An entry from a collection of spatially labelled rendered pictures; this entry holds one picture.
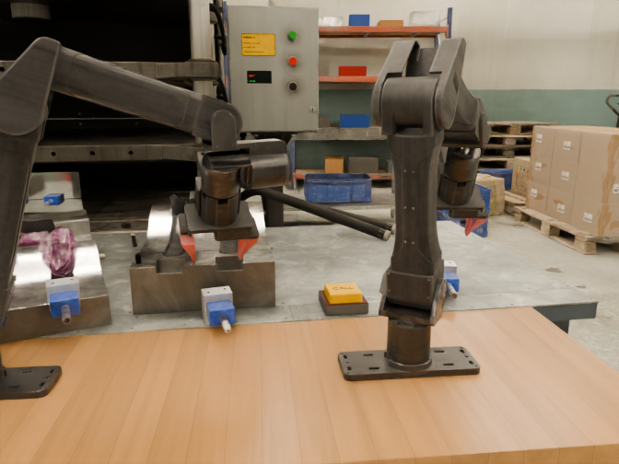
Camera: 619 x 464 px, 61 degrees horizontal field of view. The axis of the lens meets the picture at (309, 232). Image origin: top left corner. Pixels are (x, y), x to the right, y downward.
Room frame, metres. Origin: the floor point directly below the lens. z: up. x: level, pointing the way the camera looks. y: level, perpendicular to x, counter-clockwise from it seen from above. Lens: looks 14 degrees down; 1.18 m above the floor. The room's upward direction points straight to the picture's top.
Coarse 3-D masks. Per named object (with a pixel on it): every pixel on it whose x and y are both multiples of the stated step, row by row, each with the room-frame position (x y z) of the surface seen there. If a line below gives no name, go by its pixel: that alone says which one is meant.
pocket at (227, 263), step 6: (216, 258) 0.95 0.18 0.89; (222, 258) 0.95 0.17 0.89; (228, 258) 0.96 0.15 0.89; (234, 258) 0.96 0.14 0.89; (216, 264) 0.95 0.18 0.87; (222, 264) 0.95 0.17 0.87; (228, 264) 0.96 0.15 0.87; (234, 264) 0.96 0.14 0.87; (240, 264) 0.96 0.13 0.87; (216, 270) 0.91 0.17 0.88; (222, 270) 0.95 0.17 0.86; (228, 270) 0.92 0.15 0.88; (234, 270) 0.92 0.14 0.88; (240, 270) 0.92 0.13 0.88
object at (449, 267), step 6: (444, 264) 1.01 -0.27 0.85; (450, 264) 1.01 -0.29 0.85; (444, 270) 1.01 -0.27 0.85; (450, 270) 1.00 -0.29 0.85; (456, 270) 1.00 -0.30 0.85; (444, 276) 0.98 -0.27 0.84; (450, 276) 0.98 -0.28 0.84; (456, 276) 0.98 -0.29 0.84; (450, 282) 0.96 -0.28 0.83; (456, 282) 0.96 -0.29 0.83; (450, 288) 0.93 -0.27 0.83; (456, 288) 0.96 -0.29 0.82; (450, 294) 0.92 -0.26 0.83; (456, 294) 0.91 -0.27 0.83
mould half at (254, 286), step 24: (168, 216) 1.17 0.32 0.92; (168, 240) 1.09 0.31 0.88; (264, 240) 1.09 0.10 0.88; (144, 264) 0.90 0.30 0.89; (192, 264) 0.90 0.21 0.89; (264, 264) 0.92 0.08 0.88; (144, 288) 0.89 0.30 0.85; (168, 288) 0.89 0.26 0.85; (192, 288) 0.90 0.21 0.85; (240, 288) 0.91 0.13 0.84; (264, 288) 0.92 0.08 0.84; (144, 312) 0.89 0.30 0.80; (168, 312) 0.89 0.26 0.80
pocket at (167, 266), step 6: (156, 264) 0.92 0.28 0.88; (162, 264) 0.94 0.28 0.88; (168, 264) 0.94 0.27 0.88; (174, 264) 0.94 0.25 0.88; (180, 264) 0.94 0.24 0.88; (156, 270) 0.92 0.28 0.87; (162, 270) 0.94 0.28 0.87; (168, 270) 0.94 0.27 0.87; (174, 270) 0.94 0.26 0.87; (180, 270) 0.94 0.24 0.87
